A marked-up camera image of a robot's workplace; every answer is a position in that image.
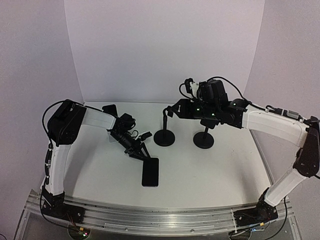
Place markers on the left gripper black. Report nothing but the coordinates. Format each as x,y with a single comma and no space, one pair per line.
135,145

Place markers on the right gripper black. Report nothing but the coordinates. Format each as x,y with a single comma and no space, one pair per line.
185,111

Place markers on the black phone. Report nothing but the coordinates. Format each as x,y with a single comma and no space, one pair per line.
110,109
150,172
209,123

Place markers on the black phone stand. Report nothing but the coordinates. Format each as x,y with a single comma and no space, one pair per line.
164,137
203,139

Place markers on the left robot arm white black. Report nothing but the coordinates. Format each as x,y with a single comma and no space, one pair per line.
63,128

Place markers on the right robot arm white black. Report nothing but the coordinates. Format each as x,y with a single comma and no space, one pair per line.
292,127

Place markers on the clear acrylic phone stand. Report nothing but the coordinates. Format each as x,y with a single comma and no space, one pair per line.
111,138

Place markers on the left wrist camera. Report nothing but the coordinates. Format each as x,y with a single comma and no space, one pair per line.
143,136

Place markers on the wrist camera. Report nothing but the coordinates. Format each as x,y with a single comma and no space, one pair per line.
191,87
143,136

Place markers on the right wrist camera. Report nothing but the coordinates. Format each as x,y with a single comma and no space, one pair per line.
191,87

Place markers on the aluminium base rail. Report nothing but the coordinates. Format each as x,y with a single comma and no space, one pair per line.
100,221

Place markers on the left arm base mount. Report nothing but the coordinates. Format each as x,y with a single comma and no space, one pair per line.
55,206

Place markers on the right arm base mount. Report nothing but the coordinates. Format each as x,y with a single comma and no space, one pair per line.
261,213

